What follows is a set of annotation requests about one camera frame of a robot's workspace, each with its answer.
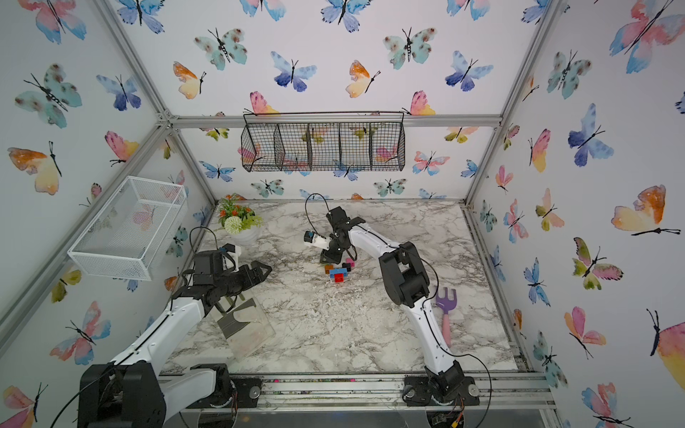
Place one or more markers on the pink cylinder object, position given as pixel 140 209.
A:
pixel 447 302

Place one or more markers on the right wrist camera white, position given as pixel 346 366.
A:
pixel 314 239

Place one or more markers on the black wire basket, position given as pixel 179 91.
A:
pixel 323 141

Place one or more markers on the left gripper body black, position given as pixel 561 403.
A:
pixel 229 283

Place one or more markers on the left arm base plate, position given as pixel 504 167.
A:
pixel 235 394

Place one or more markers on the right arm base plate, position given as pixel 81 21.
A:
pixel 425 391

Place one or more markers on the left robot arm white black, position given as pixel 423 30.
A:
pixel 127 391

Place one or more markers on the blue lego brick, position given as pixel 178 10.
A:
pixel 342 270

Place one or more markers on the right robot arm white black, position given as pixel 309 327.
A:
pixel 406 283

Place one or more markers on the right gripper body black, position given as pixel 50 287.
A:
pixel 334 249

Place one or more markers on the white mesh basket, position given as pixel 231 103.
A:
pixel 135 223

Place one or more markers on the aluminium front rail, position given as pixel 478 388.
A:
pixel 271 393

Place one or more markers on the flower plant white pot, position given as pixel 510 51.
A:
pixel 235 221

